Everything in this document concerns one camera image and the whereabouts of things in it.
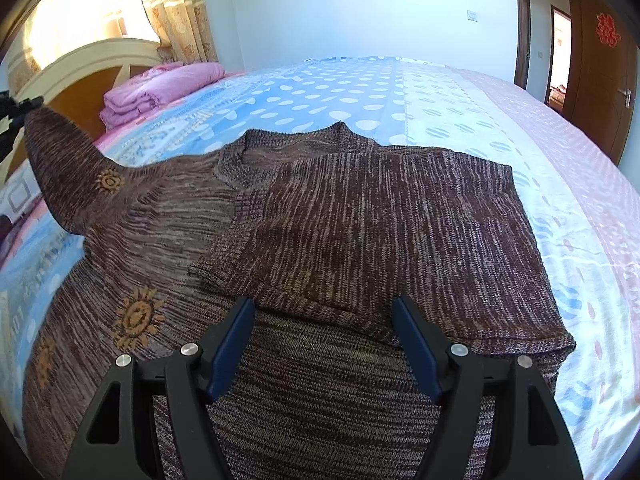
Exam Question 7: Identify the brown knit sweater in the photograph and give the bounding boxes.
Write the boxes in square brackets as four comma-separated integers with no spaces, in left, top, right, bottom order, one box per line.
[22,105,577,480]

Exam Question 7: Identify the red paper door decoration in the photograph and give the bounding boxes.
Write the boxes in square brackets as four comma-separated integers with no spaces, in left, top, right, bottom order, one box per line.
[595,12,624,50]

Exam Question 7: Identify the blue and pink printed bedsheet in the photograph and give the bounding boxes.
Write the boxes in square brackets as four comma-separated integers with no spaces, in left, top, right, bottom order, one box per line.
[0,55,640,480]

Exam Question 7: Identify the dark wooden door frame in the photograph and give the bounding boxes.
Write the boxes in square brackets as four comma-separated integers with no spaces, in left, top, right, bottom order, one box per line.
[512,0,583,111]

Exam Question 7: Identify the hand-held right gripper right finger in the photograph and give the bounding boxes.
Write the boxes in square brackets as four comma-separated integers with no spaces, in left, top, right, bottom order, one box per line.
[391,295,585,480]

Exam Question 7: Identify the yellow patterned curtain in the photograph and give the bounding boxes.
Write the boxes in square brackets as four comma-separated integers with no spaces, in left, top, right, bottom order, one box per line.
[22,0,220,65]

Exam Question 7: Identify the white printed pillow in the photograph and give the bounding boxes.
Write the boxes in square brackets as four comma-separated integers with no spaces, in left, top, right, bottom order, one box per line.
[0,170,43,226]

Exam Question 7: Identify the brown wooden door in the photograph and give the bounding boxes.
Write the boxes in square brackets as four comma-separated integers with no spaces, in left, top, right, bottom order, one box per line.
[567,0,640,167]

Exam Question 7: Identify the cream wooden headboard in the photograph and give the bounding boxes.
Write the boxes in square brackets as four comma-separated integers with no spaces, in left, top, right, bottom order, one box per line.
[7,37,163,173]

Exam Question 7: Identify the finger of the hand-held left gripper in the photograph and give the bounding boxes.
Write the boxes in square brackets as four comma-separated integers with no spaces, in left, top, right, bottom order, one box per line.
[0,91,45,161]

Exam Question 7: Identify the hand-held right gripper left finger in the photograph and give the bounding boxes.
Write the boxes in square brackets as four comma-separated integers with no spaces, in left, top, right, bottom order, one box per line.
[62,296,257,480]

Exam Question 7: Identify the folded pink blanket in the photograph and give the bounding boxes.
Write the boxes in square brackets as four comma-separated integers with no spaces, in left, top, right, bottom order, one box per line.
[99,61,227,131]

